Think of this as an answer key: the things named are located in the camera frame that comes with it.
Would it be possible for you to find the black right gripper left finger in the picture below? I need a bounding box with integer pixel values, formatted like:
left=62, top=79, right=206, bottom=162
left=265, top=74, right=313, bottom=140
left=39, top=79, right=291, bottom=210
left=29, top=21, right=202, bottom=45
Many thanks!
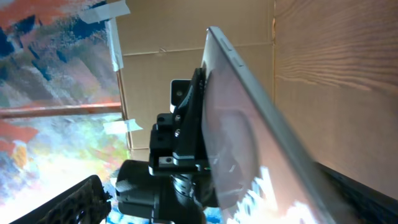
left=11, top=175, right=112, bottom=224

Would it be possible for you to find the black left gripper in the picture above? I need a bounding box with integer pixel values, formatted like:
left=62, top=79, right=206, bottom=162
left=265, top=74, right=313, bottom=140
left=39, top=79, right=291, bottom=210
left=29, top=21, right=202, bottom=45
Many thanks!
left=149, top=68, right=210, bottom=175

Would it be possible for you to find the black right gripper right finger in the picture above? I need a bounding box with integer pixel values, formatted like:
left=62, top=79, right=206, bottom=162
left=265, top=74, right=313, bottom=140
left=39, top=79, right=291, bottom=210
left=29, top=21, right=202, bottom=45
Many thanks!
left=316, top=162, right=397, bottom=224

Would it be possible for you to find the colourful painted backdrop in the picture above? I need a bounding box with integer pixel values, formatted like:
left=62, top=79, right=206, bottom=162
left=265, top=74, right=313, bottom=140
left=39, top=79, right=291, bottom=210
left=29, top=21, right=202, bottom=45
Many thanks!
left=1, top=0, right=130, bottom=223

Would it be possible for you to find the brown cardboard panel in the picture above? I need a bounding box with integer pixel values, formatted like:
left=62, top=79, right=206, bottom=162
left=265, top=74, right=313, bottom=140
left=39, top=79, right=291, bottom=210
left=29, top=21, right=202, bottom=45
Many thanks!
left=116, top=0, right=397, bottom=197

